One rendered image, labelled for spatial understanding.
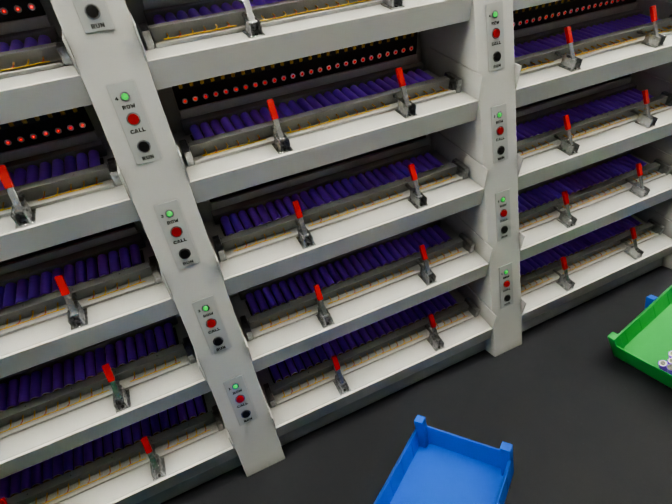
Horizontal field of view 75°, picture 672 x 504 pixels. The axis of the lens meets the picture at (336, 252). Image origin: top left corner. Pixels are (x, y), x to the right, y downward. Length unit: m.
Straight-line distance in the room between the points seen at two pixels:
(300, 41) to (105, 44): 0.30
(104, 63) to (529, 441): 1.06
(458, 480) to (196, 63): 0.92
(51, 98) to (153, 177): 0.17
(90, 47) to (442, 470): 0.99
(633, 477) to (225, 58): 1.05
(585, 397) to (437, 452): 0.37
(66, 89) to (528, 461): 1.07
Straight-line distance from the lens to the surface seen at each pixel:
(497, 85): 1.04
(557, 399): 1.20
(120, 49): 0.79
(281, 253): 0.88
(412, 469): 1.05
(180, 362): 0.99
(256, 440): 1.08
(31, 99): 0.80
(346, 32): 0.86
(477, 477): 1.04
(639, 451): 1.13
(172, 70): 0.79
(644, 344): 1.35
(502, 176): 1.08
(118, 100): 0.78
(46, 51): 0.86
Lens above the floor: 0.83
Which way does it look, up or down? 24 degrees down
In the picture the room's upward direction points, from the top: 12 degrees counter-clockwise
